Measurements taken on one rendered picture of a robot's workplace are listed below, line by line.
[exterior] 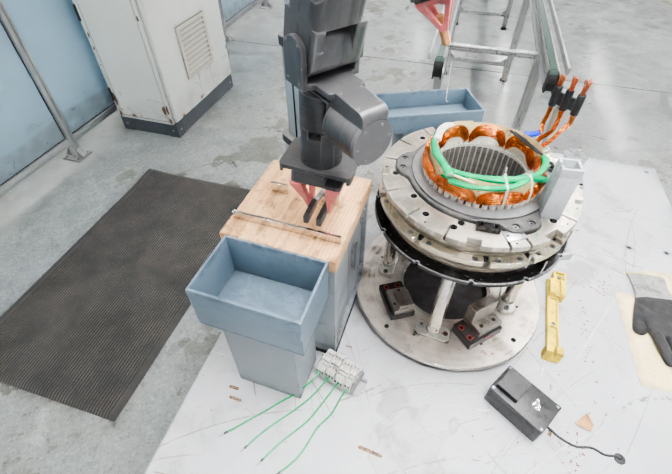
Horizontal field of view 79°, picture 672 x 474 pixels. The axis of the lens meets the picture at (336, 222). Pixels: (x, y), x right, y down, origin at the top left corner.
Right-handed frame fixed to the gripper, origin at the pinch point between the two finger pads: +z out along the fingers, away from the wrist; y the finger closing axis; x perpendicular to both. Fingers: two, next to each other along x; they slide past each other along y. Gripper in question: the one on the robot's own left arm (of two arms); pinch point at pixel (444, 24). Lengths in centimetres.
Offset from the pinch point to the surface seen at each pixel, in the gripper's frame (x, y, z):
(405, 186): 0.5, -35.8, 7.0
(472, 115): -2.2, -3.5, 19.7
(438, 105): 7.1, 3.1, 20.5
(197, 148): 194, 64, 70
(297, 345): 8, -64, 7
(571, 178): -22.5, -34.0, 8.6
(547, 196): -19.4, -34.6, 11.5
